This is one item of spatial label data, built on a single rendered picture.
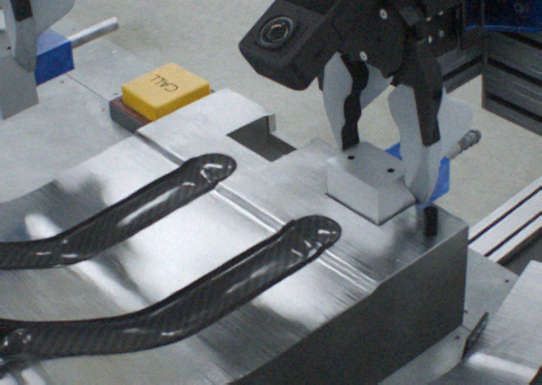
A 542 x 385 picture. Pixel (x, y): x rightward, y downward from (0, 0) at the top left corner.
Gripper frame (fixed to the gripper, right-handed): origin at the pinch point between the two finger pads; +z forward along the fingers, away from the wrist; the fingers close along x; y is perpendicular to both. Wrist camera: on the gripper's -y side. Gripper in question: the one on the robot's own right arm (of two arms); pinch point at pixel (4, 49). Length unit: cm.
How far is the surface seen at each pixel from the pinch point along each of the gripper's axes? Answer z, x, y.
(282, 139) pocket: 7.6, -17.3, 13.8
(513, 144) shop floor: 95, 55, 134
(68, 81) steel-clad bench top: 15.1, 16.5, 13.4
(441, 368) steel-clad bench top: 15.0, -38.1, 10.0
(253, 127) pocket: 6.6, -15.7, 12.5
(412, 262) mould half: 6.1, -36.0, 8.9
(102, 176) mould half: 6.5, -12.8, 0.6
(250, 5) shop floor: 95, 152, 138
